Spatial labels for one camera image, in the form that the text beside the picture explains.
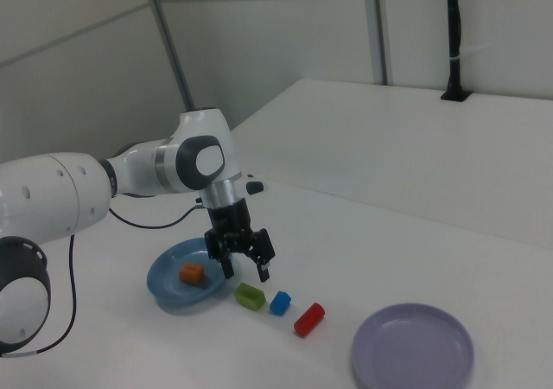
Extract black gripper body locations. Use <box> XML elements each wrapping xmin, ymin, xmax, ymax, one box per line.
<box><xmin>205</xmin><ymin>199</ymin><xmax>261</xmax><ymax>256</ymax></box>

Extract orange rectangular block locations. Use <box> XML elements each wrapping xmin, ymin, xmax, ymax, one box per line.
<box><xmin>179</xmin><ymin>262</ymin><xmax>205</xmax><ymax>284</ymax></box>

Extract green rectangular block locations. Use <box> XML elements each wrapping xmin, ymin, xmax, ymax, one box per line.
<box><xmin>234</xmin><ymin>282</ymin><xmax>266</xmax><ymax>311</ymax></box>

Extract small blue block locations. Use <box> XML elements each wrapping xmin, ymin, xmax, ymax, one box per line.
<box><xmin>269</xmin><ymin>290</ymin><xmax>292</xmax><ymax>317</ymax></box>

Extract red cylinder block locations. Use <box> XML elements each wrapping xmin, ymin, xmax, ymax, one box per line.
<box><xmin>293</xmin><ymin>302</ymin><xmax>326</xmax><ymax>337</ymax></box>

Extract blue plate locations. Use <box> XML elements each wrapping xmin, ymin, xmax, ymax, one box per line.
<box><xmin>146</xmin><ymin>237</ymin><xmax>234</xmax><ymax>310</ymax></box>

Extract purple plate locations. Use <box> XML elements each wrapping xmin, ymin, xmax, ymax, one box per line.
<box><xmin>350</xmin><ymin>303</ymin><xmax>475</xmax><ymax>389</ymax></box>

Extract black velcro cable strap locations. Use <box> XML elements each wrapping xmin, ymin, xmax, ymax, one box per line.
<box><xmin>102</xmin><ymin>160</ymin><xmax>121</xmax><ymax>198</ymax></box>

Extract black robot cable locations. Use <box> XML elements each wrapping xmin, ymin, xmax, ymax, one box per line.
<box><xmin>0</xmin><ymin>196</ymin><xmax>207</xmax><ymax>359</ymax></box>

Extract black camera pole with clamp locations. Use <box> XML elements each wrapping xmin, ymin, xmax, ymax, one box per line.
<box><xmin>440</xmin><ymin>0</ymin><xmax>470</xmax><ymax>102</ymax></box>

